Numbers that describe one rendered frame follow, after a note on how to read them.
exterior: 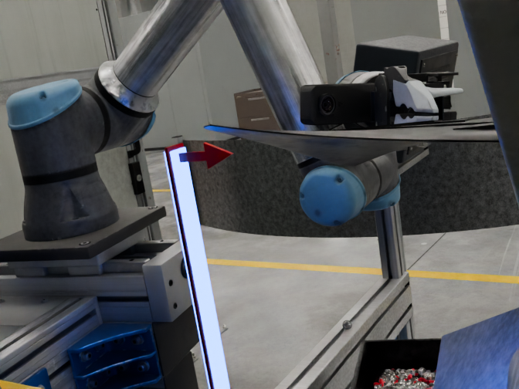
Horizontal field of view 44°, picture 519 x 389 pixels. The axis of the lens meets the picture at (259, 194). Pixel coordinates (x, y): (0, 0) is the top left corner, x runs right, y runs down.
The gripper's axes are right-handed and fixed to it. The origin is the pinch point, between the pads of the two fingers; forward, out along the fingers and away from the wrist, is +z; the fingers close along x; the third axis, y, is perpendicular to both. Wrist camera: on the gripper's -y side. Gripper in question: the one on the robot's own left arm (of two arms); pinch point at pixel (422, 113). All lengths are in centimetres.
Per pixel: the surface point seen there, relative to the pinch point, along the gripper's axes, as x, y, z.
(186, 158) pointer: 2.5, -22.7, 1.4
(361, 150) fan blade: 2.7, -6.9, 2.9
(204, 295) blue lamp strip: 15.9, -22.1, 1.0
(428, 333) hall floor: 111, 72, -190
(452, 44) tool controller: -7, 27, -59
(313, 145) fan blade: 1.6, -11.8, 5.4
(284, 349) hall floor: 118, 11, -202
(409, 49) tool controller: -6.6, 13.5, -42.9
